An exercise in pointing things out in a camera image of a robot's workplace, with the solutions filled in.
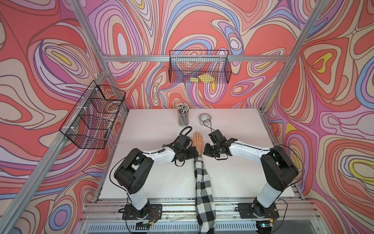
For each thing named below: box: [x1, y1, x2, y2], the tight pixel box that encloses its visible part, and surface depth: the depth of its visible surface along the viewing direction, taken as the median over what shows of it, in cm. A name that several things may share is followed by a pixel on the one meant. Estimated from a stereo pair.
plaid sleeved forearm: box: [193, 154, 217, 234], surface depth 74 cm
